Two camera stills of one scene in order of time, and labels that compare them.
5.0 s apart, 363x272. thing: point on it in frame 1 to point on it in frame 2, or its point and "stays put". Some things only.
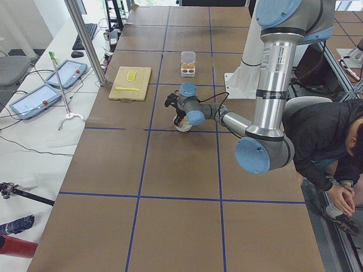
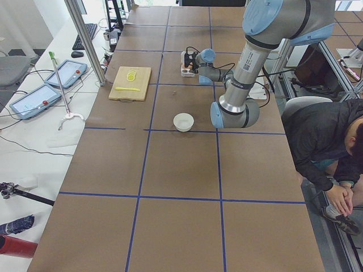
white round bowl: x=185 y=125 stays put
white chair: x=294 y=103 stays put
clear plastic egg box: x=188 y=64 stays put
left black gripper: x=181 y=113 to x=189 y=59
